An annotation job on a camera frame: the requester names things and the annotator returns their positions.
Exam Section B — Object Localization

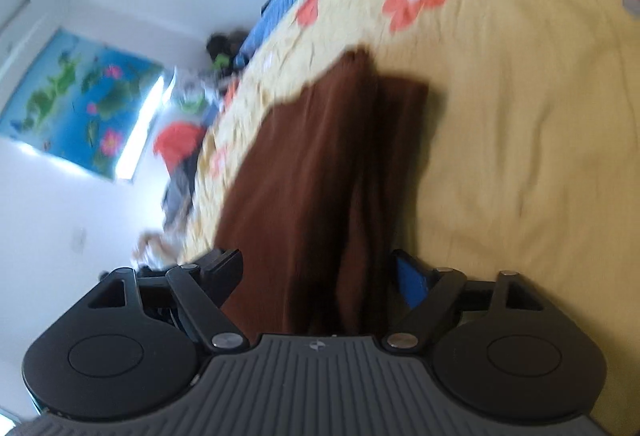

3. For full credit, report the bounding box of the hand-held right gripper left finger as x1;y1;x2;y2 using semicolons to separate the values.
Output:
87;247;251;357

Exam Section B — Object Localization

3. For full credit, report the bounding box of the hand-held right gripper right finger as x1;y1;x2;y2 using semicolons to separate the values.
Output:
381;249;549;358

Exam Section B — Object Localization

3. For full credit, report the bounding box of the brown knit sweater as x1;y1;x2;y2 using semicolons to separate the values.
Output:
215;45;432;338

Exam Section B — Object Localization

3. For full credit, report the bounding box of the heap of grey dark clothes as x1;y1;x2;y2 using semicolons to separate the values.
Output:
162;156;202;228

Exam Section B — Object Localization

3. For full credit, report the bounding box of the pale floral cloth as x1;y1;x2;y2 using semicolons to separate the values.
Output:
131;228;182;268

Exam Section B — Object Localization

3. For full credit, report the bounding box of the orange plastic bag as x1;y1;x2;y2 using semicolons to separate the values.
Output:
153;120;207;173

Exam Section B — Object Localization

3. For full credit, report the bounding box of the window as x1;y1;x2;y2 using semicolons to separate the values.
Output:
115;70;177;182

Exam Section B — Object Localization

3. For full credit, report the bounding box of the floral pillow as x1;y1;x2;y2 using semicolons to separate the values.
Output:
175;75;212;117

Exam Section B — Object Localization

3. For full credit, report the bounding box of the yellow floral bedsheet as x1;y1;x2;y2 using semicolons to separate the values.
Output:
177;0;640;436

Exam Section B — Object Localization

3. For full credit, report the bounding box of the lotus pond window blind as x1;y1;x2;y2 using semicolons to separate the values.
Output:
0;28;167;180

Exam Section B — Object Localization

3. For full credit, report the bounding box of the dark backpack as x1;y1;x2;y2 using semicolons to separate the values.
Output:
206;31;249;60

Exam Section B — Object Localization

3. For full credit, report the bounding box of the blue quilted mattress pad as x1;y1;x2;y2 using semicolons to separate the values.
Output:
234;0;322;68

